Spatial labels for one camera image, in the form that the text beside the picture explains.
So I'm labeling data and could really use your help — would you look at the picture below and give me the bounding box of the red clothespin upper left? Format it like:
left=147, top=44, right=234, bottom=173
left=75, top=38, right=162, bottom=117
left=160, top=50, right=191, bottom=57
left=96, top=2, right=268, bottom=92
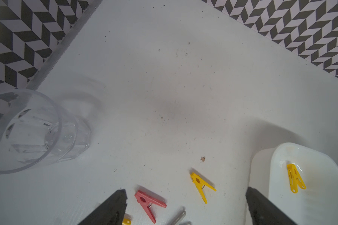
left=134, top=190, right=167, bottom=224

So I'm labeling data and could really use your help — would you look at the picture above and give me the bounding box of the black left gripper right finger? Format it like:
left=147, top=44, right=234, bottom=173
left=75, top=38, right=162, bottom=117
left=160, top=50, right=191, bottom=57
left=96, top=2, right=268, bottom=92
left=246, top=187, right=296, bottom=225

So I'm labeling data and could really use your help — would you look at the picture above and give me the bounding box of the white plastic storage box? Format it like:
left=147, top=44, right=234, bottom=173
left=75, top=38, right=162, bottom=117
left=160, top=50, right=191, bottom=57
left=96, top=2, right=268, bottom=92
left=268, top=142, right=338, bottom=225

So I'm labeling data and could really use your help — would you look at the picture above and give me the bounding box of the clear drinking glass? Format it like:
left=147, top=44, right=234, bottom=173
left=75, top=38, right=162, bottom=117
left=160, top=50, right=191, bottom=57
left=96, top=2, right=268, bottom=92
left=0, top=89, right=91, bottom=175

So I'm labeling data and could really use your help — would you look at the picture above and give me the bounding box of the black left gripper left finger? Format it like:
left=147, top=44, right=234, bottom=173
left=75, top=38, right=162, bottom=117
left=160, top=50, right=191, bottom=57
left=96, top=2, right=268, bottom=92
left=78, top=189, right=127, bottom=225

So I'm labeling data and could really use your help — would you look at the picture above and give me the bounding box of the yellow clothespin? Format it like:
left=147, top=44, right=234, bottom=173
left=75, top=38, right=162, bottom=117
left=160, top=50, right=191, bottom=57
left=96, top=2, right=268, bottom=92
left=122, top=218, right=131, bottom=225
left=286, top=164, right=307, bottom=194
left=190, top=172, right=217, bottom=204

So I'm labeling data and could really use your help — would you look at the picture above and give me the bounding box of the gray clothespin left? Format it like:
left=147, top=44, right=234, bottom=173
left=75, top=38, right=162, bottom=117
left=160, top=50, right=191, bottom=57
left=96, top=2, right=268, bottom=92
left=169, top=210, right=186, bottom=225

